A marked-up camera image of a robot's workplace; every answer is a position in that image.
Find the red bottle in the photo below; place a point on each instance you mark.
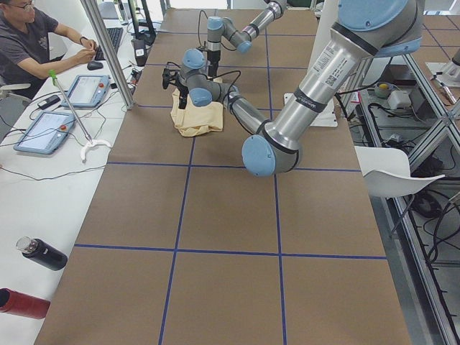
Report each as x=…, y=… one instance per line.
x=20, y=304

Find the upper teach pendant tablet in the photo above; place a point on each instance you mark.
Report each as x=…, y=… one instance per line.
x=88, y=91

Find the aluminium frame post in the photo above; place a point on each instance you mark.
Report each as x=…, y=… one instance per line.
x=99, y=28

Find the pink metal rod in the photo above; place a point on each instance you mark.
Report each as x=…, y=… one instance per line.
x=56, y=83

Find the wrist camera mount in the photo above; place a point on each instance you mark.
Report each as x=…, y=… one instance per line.
x=169, y=78

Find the lower teach pendant tablet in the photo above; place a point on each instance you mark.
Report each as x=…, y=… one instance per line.
x=46, y=133

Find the beige long sleeve shirt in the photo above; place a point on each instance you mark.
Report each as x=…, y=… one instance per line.
x=193, y=121

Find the seated person grey shirt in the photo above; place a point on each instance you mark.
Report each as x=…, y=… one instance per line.
x=25, y=50

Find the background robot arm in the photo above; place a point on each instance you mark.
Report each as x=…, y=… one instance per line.
x=447, y=73

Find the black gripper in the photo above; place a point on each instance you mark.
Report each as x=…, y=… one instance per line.
x=214, y=59
x=182, y=93

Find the black computer mouse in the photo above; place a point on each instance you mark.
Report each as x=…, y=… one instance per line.
x=95, y=65

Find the white plastic chair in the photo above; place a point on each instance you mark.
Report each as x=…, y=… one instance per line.
x=386, y=172

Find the teach pendant tablet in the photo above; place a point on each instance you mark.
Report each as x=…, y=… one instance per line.
x=46, y=133
x=88, y=91

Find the black keyboard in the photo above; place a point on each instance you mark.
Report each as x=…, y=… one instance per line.
x=115, y=35

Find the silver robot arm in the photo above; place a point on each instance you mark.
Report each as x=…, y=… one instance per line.
x=241, y=40
x=362, y=29

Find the black bottle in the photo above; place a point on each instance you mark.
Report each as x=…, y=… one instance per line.
x=42, y=253

